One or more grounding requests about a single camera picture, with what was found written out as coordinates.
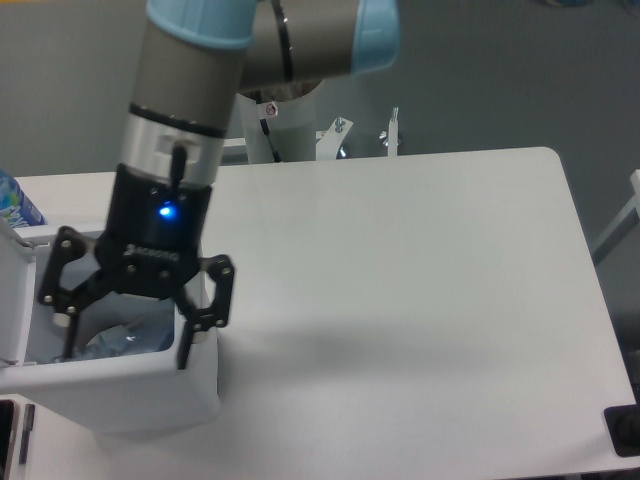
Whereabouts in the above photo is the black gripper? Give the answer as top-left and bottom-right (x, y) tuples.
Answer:
(37, 164), (235, 370)

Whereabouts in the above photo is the clear plastic water bottle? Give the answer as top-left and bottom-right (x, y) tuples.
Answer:
(69, 311), (174, 361)

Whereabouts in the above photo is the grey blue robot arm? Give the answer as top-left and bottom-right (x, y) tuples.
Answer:
(37, 1), (400, 369)

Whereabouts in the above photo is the white trash can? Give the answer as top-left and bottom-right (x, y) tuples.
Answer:
(1, 223), (220, 433)

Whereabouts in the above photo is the blue labelled bottle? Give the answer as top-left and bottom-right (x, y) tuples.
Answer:
(1, 171), (47, 228)

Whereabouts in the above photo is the black device at corner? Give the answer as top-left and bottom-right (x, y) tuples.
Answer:
(1, 398), (36, 479)

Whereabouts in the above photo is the black table clamp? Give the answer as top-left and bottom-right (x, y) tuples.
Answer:
(604, 404), (639, 458)

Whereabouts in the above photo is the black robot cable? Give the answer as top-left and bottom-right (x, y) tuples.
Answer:
(257, 117), (283, 164)

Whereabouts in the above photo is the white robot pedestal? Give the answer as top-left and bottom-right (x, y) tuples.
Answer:
(236, 80), (324, 164)

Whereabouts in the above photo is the white middle table bracket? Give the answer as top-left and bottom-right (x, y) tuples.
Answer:
(315, 117), (354, 161)

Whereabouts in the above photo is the white table bracket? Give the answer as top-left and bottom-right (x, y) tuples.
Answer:
(378, 106), (402, 157)
(315, 117), (354, 161)

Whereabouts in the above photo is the white right table bracket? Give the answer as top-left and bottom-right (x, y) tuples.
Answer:
(378, 106), (402, 157)

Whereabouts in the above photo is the white frame at right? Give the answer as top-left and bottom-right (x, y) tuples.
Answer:
(591, 169), (639, 266)

